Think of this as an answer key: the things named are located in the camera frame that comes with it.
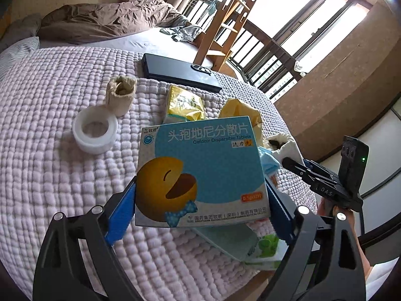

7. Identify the white charcoal pouch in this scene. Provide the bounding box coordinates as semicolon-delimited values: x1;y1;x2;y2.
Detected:
266;132;304;165

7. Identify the blue face mask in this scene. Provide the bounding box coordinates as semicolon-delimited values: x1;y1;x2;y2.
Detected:
258;146;281;177

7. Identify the yellow paper bag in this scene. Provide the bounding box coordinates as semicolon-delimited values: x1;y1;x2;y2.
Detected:
219;99;264;146

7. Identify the blue cefdinir tablet box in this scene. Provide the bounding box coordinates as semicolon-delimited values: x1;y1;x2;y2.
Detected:
135;116;270;228

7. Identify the green doublemint gum case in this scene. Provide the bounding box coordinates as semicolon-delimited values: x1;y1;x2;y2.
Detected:
243;233;288;271

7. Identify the person right hand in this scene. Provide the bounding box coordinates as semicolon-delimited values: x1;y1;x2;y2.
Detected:
317;198;357;237

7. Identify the teal flat card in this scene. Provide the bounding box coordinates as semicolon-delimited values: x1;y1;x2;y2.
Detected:
192;223;258;262

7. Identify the dark window railing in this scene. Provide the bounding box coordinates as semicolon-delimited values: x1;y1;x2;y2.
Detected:
228;21;304;102

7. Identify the white tape roll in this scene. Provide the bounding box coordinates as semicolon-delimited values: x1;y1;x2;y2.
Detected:
72;106;118;155

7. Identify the yellow snack packet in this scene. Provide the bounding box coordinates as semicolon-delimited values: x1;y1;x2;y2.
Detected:
163;85;206;124

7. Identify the wooden bunk ladder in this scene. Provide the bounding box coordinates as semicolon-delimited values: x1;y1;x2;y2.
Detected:
193;0;257;71

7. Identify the black flat box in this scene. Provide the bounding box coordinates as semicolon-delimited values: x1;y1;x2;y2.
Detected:
142;53;222;93

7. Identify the grey green clothing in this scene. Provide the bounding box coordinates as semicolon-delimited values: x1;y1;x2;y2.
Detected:
160;25;203;43

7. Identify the beige bandage roll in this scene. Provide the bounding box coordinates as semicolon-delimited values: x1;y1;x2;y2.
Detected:
105;76;137;117

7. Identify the grey pillow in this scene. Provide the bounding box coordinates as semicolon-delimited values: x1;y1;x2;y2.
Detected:
0;13;42;52

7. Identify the brown crumpled duvet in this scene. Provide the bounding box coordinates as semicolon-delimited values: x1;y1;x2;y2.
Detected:
37;0;188;44

